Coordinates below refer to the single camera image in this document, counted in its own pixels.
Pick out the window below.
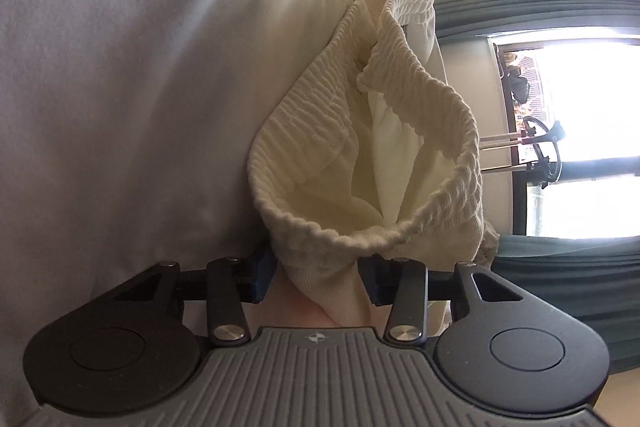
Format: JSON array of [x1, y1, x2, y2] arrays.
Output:
[[489, 36, 640, 239]]

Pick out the black tripod stand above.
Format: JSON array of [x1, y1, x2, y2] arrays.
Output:
[[479, 116, 567, 186]]

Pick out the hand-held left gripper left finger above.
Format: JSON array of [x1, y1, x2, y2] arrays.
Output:
[[100, 249, 275, 347]]

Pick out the cream pants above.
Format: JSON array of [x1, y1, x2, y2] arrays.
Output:
[[220, 0, 502, 334]]

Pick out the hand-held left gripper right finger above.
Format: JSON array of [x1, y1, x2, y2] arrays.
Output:
[[358, 255, 524, 347]]

